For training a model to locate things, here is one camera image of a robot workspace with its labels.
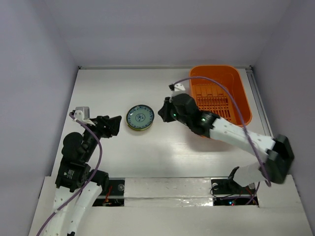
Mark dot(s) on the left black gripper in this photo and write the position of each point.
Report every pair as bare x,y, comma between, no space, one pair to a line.
108,126

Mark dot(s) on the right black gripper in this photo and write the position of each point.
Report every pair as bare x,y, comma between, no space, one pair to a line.
170,111

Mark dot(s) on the blue patterned plate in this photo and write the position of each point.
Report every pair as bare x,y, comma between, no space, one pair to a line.
140,115

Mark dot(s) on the dark green patterned plate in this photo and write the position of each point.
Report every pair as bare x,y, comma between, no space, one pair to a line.
139,129

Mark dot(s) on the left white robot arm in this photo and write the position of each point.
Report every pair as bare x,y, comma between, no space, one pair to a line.
79,181

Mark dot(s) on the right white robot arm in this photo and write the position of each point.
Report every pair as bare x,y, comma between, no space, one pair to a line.
274,154

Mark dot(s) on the orange plastic dish rack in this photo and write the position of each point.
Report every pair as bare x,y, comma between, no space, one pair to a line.
211,97

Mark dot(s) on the silver foil strip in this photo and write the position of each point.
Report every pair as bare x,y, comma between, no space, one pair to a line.
168,192

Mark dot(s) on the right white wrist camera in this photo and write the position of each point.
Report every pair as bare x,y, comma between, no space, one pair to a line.
177,89

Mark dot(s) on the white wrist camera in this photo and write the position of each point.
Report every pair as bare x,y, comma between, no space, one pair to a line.
81,114
177,89

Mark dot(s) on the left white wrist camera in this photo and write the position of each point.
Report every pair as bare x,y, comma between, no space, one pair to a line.
81,114

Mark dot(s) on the aluminium rail right side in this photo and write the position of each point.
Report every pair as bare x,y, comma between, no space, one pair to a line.
260,107

